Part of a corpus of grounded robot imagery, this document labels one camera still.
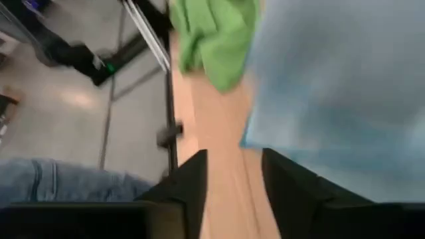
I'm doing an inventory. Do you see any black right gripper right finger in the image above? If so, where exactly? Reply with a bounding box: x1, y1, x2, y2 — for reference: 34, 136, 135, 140
262, 148, 375, 239

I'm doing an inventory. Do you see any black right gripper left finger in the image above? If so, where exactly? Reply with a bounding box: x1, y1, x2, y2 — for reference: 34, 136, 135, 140
134, 149, 209, 239

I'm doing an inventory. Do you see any light blue microfiber towel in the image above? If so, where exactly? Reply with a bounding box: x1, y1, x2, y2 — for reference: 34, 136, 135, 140
239, 0, 425, 203

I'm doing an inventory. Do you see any green microfiber towel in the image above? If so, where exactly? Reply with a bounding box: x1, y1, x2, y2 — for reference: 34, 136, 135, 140
169, 0, 262, 94

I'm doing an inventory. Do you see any black frame clamp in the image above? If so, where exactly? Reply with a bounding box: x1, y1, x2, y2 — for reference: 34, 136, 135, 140
156, 121, 184, 149

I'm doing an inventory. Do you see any black aluminium table frame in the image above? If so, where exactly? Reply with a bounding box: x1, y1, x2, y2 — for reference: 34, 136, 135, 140
132, 0, 185, 177

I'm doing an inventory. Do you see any silver aluminium bracket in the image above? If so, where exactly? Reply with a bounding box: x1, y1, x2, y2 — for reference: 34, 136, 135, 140
122, 0, 172, 72

